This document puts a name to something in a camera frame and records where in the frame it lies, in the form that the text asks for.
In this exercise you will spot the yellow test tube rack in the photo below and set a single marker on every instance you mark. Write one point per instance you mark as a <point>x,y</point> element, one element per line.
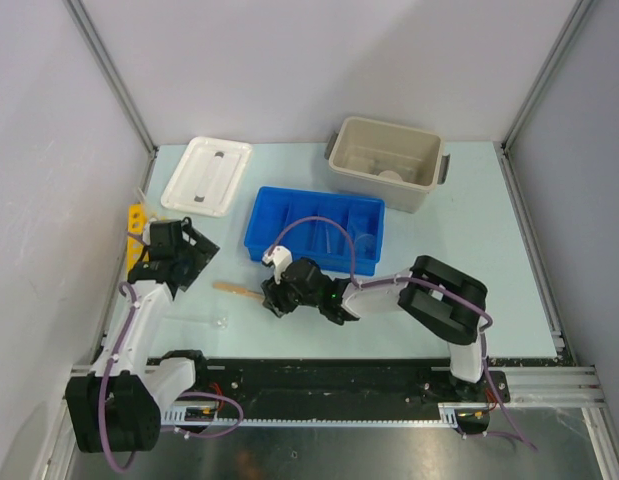
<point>135,248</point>

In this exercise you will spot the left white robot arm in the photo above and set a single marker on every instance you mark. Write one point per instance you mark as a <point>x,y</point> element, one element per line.
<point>117,406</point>

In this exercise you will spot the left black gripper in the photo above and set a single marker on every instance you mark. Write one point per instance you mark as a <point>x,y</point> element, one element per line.
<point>202,251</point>

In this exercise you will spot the beige plastic storage bin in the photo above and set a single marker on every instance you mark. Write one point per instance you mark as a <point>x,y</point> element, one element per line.
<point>419,156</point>

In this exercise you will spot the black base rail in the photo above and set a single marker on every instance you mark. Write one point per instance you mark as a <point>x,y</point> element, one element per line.
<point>339,390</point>

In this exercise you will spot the white plastic bin lid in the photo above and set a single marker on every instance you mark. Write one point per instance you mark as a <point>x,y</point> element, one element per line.
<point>206,180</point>

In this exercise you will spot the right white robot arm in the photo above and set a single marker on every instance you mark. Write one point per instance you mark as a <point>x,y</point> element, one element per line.
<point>447,302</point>

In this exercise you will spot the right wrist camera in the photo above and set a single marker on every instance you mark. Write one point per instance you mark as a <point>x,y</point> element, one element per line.
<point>278,258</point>

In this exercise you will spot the blue divided plastic tray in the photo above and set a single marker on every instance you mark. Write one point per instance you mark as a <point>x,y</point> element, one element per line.
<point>342,228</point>

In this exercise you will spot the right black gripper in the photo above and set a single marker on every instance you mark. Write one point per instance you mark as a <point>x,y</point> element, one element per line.
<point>274,297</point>

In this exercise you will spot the clear glass test tube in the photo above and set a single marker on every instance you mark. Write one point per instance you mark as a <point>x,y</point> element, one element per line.
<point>147,207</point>

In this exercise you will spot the white evaporating dish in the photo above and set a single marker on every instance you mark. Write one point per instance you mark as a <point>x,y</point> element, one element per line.
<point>390,175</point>

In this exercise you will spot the wooden test tube clamp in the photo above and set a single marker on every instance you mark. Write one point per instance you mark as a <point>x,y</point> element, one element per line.
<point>237,290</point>

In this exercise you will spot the wire gauze with ceramic centre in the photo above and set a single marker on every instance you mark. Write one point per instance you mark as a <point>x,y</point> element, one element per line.
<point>372,166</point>

